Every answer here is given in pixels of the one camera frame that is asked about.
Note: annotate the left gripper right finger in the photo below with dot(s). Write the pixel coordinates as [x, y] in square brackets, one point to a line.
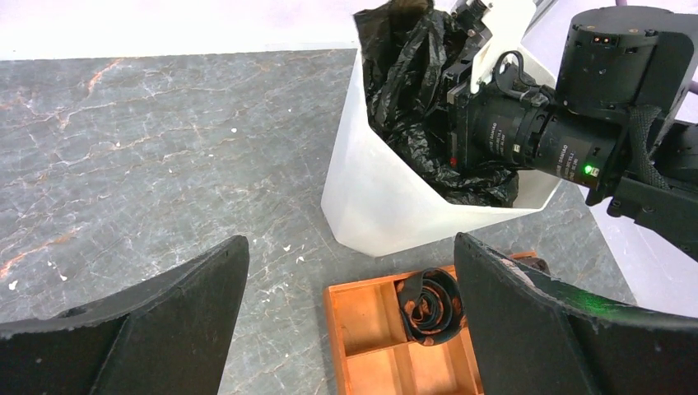
[534, 334]

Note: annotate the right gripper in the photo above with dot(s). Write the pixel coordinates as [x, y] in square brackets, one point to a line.
[501, 121]

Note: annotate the rolled sock orange stripes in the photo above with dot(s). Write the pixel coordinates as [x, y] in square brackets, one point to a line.
[430, 307]

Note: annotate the black trash bag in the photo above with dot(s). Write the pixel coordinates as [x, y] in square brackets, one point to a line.
[406, 47]

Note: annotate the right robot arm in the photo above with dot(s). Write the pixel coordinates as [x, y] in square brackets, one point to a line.
[607, 122]

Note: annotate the wooden compartment tray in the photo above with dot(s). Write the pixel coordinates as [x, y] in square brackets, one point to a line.
[372, 354]

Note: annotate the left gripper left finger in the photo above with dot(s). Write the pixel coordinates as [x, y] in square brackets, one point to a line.
[170, 334]

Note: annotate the white trash bin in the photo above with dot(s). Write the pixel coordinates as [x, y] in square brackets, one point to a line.
[376, 204]

